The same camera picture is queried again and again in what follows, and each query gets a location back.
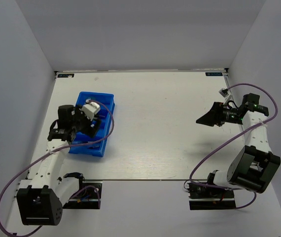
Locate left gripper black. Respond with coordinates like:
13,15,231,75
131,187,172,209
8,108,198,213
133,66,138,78
71,104,102,138

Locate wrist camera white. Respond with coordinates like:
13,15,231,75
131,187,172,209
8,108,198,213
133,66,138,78
81,99,101,120
219,88,232,104

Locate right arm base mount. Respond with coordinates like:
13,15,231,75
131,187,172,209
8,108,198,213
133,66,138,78
184,180,236,210

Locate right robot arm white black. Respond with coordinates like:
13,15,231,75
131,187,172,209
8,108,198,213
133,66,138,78
196,93,281,197

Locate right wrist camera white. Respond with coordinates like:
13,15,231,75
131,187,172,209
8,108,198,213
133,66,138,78
219,88,232,104

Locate blue plastic compartment tray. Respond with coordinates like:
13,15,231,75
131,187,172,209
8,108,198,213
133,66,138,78
69,91,115,157

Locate left table corner label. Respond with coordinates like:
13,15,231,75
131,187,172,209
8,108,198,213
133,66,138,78
57,74,74,78

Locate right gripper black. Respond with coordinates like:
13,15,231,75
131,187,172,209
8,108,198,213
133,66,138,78
196,101,243,126

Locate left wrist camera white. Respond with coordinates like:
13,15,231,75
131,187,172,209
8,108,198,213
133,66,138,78
81,99,101,120

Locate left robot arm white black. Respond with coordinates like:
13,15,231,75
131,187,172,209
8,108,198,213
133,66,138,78
16,102,102,226

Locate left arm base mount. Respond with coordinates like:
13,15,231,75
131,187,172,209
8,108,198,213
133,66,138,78
63,180,103,210

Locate right table corner label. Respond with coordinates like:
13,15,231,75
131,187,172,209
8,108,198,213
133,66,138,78
205,72,223,77

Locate table corner label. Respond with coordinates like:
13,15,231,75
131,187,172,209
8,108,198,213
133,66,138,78
57,74,74,78
205,72,223,77

